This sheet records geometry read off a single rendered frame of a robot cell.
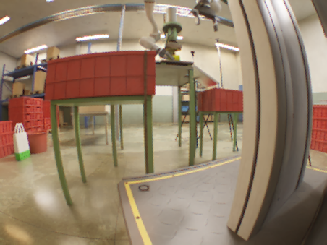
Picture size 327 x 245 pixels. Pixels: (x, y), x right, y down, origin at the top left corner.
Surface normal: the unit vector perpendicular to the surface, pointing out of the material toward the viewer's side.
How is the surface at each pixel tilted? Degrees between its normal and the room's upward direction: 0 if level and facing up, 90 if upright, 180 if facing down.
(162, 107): 90
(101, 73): 90
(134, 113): 90
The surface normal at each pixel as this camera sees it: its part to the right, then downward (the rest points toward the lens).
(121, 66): 0.16, 0.07
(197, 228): -0.01, -1.00
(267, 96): -0.93, 0.04
